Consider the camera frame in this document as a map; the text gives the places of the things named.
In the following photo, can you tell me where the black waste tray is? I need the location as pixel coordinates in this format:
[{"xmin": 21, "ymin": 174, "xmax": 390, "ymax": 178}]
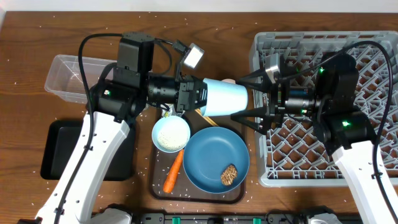
[{"xmin": 40, "ymin": 119, "xmax": 136, "ymax": 181}]

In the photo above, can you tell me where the orange carrot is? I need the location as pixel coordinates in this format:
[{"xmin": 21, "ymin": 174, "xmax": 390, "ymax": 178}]
[{"xmin": 163, "ymin": 149, "xmax": 184, "ymax": 194}]

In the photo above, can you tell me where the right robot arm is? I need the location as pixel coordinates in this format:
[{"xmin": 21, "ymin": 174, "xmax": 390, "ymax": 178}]
[{"xmin": 231, "ymin": 51, "xmax": 397, "ymax": 223}]

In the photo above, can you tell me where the brown mushroom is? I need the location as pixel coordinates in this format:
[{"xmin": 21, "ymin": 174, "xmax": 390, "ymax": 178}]
[{"xmin": 221, "ymin": 164, "xmax": 238, "ymax": 185}]

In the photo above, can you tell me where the light blue cup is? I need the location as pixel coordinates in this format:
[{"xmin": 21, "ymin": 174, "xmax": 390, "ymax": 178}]
[{"xmin": 200, "ymin": 78, "xmax": 248, "ymax": 116}]

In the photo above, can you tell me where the pink cup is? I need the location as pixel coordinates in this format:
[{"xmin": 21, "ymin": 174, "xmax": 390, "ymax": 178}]
[{"xmin": 222, "ymin": 78, "xmax": 236, "ymax": 84}]

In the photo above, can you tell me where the grey dishwasher rack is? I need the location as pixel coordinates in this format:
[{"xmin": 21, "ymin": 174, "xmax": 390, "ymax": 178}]
[{"xmin": 249, "ymin": 30, "xmax": 397, "ymax": 187}]

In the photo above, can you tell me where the green snack wrapper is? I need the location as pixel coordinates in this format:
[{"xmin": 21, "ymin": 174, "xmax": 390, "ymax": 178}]
[{"xmin": 162, "ymin": 104, "xmax": 175, "ymax": 117}]

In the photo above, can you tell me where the brown serving tray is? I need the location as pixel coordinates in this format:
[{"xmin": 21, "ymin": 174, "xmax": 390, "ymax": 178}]
[{"xmin": 149, "ymin": 111, "xmax": 246, "ymax": 204}]

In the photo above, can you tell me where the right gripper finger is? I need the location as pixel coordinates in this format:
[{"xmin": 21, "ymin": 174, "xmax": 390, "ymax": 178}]
[
  {"xmin": 236, "ymin": 69, "xmax": 269, "ymax": 93},
  {"xmin": 230, "ymin": 107, "xmax": 271, "ymax": 134}
]

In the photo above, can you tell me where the light blue rice bowl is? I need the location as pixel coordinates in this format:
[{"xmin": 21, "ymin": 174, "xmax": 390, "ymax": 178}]
[{"xmin": 152, "ymin": 116, "xmax": 191, "ymax": 153}]

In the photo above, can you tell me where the clear plastic bin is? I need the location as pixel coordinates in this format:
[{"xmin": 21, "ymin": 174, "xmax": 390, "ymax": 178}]
[{"xmin": 44, "ymin": 55, "xmax": 114, "ymax": 104}]

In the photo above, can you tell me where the large blue plate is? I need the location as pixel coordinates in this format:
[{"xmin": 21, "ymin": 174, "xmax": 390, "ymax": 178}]
[{"xmin": 183, "ymin": 127, "xmax": 250, "ymax": 194}]

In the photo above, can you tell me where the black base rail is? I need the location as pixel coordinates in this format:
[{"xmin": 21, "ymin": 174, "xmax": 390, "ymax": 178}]
[{"xmin": 90, "ymin": 203, "xmax": 346, "ymax": 224}]

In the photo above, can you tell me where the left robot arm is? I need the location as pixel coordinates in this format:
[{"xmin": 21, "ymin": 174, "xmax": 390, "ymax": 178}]
[{"xmin": 34, "ymin": 32, "xmax": 207, "ymax": 223}]

